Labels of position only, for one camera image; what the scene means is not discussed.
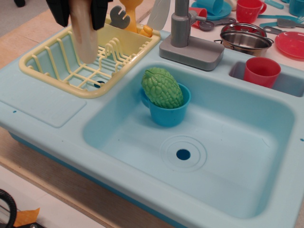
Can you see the red mug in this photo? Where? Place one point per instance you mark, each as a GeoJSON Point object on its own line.
{"type": "Point", "coordinates": [247, 11]}

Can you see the grey toy faucet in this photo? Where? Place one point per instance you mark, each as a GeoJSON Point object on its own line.
{"type": "Point", "coordinates": [181, 47]}

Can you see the green bitter gourd toy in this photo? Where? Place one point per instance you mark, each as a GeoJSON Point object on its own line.
{"type": "Point", "coordinates": [161, 88]}

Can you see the yellow dish drying rack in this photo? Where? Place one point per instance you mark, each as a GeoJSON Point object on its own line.
{"type": "Point", "coordinates": [56, 62]}

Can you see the blue cup top right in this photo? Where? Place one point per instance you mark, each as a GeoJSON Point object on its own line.
{"type": "Point", "coordinates": [296, 7]}

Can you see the yellow toy utensil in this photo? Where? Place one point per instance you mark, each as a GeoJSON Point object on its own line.
{"type": "Point", "coordinates": [130, 7]}

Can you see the grey toy spatula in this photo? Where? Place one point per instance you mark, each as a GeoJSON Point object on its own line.
{"type": "Point", "coordinates": [282, 23]}

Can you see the red cup in holder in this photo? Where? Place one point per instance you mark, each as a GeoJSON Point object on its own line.
{"type": "Point", "coordinates": [261, 71]}

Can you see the blue plastic cup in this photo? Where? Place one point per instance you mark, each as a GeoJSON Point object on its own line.
{"type": "Point", "coordinates": [168, 117]}

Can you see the blue plate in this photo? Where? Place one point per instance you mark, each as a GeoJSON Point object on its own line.
{"type": "Point", "coordinates": [226, 10]}

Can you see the black caster wheel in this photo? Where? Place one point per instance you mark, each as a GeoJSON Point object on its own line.
{"type": "Point", "coordinates": [20, 3]}

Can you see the yellow tape piece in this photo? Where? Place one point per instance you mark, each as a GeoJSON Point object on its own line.
{"type": "Point", "coordinates": [26, 217]}

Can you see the grey measuring spoon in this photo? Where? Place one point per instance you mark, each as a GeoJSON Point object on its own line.
{"type": "Point", "coordinates": [209, 25]}

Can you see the red cup lying down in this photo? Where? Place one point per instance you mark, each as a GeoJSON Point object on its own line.
{"type": "Point", "coordinates": [196, 15]}

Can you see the cream detergent bottle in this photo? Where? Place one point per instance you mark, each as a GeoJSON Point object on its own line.
{"type": "Point", "coordinates": [85, 37]}

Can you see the steel toy pot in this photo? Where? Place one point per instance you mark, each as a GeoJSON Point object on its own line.
{"type": "Point", "coordinates": [245, 38]}

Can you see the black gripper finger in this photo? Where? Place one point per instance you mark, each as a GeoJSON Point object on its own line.
{"type": "Point", "coordinates": [59, 10]}
{"type": "Point", "coordinates": [98, 13]}

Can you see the blue cup on plate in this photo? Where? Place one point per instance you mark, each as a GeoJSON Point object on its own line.
{"type": "Point", "coordinates": [212, 6]}

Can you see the red plate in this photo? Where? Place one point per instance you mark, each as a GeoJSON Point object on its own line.
{"type": "Point", "coordinates": [291, 44]}

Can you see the light blue toy sink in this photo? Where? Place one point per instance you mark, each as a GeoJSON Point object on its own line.
{"type": "Point", "coordinates": [236, 161]}

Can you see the blue toy knife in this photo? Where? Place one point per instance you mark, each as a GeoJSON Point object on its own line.
{"type": "Point", "coordinates": [274, 4]}

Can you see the small yellow toy piece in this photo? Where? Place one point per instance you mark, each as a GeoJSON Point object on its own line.
{"type": "Point", "coordinates": [146, 31]}

